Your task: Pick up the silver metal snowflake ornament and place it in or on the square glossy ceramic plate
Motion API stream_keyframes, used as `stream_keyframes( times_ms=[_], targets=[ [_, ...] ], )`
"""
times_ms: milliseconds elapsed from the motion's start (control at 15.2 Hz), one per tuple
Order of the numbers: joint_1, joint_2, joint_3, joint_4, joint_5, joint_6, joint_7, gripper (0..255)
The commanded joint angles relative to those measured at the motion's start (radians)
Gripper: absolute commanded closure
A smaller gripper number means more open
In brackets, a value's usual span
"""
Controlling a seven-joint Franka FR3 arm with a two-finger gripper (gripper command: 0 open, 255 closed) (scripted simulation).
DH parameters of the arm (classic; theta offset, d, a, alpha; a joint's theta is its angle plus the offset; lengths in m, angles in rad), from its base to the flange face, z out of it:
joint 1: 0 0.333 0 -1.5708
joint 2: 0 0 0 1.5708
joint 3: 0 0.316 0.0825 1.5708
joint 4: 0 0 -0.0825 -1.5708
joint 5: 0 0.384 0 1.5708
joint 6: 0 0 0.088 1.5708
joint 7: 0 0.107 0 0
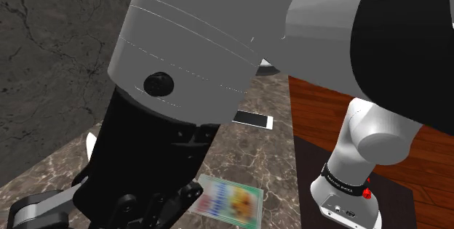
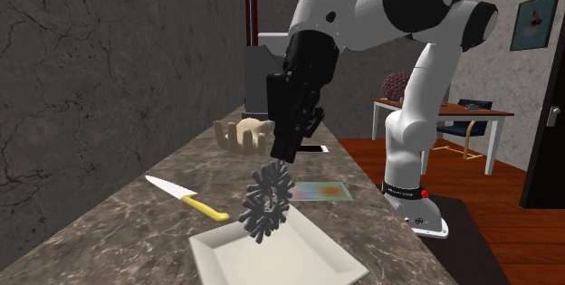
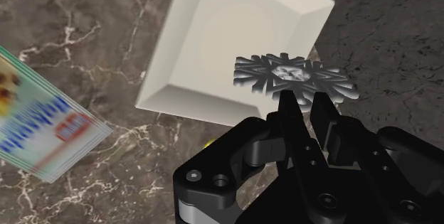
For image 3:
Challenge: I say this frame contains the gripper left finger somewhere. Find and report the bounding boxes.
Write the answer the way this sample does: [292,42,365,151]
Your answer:
[172,90,339,224]

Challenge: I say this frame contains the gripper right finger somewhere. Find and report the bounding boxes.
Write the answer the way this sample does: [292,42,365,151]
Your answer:
[310,92,444,224]

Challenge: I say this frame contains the grey snowflake-shaped ornament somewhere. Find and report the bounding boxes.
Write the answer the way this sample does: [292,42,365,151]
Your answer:
[233,52,360,114]

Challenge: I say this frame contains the white square plate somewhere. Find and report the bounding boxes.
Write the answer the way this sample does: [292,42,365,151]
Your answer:
[134,0,336,127]

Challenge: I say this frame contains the colourful printed book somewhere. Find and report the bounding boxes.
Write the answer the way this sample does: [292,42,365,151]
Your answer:
[0,44,114,185]

